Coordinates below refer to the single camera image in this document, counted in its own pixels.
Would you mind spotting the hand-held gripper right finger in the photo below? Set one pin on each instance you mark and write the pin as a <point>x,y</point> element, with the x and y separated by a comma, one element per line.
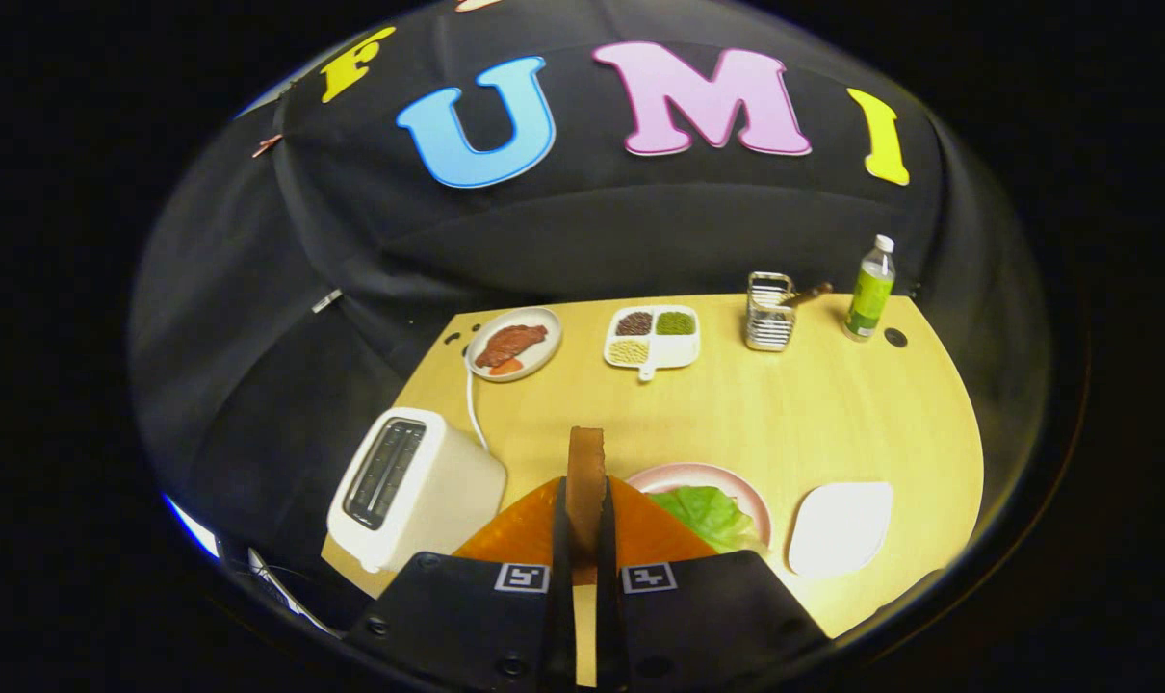
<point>609,626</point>

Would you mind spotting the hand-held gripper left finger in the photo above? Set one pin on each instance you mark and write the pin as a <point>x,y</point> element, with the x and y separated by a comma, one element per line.
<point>560,616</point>

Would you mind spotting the toasted bread slice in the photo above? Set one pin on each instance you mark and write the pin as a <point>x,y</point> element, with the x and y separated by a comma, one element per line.
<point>585,481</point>

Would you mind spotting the green lettuce leaf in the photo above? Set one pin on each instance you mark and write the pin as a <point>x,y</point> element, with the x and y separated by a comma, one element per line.
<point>708,515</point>

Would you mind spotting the white toaster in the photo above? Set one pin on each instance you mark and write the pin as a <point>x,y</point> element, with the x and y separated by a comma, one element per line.
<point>448,500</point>

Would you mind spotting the pink plate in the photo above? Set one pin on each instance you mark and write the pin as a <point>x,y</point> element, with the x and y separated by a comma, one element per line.
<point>679,474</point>

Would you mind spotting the white squarish plate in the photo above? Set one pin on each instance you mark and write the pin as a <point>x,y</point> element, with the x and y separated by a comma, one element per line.
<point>838,529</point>

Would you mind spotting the orange carrot slice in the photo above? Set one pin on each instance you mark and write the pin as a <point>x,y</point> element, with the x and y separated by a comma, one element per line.
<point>505,367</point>

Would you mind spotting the pile of yellow soybeans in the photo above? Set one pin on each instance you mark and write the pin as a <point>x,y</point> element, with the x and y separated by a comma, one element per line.
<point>629,351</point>

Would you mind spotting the brown meat steak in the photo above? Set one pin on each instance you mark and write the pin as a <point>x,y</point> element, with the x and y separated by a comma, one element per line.
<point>510,344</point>

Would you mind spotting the round white plate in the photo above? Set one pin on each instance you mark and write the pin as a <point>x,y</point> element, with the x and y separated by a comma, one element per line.
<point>544,337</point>

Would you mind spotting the white divided dish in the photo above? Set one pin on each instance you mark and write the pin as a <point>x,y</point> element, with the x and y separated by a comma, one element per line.
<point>679,354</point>

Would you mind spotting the pile of dark beans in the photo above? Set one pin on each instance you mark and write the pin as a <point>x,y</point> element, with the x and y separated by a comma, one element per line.
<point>634,323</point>

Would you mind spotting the pile of green beans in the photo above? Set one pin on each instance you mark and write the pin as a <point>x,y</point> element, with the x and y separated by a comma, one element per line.
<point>675,323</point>

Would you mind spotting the bright screen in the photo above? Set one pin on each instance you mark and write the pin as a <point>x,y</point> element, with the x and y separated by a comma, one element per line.
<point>193,527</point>

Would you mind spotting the silver clip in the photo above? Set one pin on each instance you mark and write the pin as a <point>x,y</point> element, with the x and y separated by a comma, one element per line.
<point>326,301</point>

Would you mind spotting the black backdrop cloth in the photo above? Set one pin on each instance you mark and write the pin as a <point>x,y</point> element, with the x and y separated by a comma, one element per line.
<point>582,221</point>

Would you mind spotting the black table grommet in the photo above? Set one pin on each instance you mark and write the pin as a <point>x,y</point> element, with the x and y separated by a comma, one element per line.
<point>895,337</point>

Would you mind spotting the green drink bottle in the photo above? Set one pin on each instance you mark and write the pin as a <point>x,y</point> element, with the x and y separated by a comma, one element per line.
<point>869,294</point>

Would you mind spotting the pink clip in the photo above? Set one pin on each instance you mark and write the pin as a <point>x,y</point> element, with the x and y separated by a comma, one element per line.
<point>267,145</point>

